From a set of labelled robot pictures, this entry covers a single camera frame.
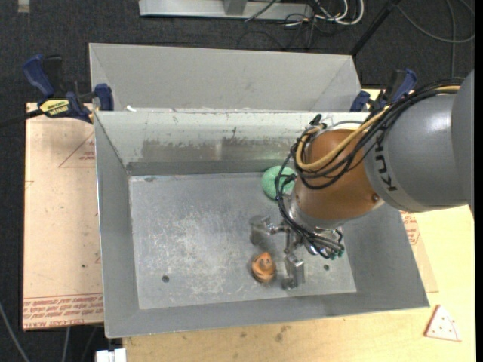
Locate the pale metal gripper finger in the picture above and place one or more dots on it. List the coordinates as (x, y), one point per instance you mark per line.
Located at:
(295, 272)
(259, 227)

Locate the grey metal bin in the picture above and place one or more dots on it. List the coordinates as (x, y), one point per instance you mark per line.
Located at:
(196, 232)

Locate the brown cardboard board red print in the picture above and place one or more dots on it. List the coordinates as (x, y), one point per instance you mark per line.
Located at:
(60, 209)

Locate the orange toy food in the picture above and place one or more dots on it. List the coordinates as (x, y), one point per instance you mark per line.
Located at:
(263, 267)

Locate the green ball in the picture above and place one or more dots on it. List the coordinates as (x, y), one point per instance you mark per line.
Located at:
(271, 185)

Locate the white triangular sanding pad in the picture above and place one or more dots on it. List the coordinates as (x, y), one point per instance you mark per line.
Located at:
(442, 326)

